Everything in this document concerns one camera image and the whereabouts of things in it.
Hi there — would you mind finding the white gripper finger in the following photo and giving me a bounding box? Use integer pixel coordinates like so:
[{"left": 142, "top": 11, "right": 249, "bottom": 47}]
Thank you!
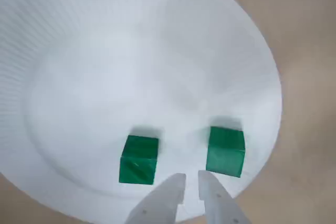
[
  {"left": 198, "top": 170, "right": 250, "bottom": 224},
  {"left": 125, "top": 173, "right": 187, "bottom": 224}
]

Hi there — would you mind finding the green cube block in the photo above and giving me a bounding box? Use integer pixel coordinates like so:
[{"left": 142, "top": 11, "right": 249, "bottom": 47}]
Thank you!
[
  {"left": 118, "top": 134, "right": 160, "bottom": 185},
  {"left": 205, "top": 126, "right": 246, "bottom": 178}
]

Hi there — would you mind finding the white paper plate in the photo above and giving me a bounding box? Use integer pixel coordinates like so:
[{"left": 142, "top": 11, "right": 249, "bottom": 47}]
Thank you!
[{"left": 0, "top": 0, "right": 284, "bottom": 224}]

